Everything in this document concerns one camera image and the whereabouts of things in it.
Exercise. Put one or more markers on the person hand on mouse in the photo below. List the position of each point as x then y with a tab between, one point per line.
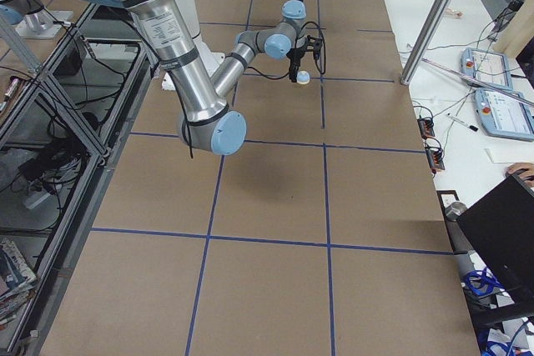
524	171

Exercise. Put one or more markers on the black marker pen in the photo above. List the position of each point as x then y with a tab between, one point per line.
455	119

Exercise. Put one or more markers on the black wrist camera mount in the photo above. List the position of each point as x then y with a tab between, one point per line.
315	46

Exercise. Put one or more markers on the aluminium frame post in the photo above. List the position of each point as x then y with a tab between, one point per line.
423	40

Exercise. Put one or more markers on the black laptop lid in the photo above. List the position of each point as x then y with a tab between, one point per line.
499	227

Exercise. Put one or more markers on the metal cup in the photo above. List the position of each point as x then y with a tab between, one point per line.
454	210

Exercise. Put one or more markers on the orange connector block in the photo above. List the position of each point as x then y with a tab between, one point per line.
426	126

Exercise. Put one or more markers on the brown paper table cover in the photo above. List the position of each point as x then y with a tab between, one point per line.
322	235

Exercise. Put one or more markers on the teach pendant tablet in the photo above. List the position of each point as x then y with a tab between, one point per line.
503	117
487	67

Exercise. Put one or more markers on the metal reacher grabber stick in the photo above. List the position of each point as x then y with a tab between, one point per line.
479	83

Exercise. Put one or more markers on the blue white call bell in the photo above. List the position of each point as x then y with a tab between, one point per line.
302	77

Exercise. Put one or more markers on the lower teach pendant tablet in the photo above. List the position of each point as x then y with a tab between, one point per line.
503	117

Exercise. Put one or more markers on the stack of books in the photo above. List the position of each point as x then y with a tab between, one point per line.
17	281

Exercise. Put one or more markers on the upper teach pendant tablet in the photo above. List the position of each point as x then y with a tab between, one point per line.
487	67

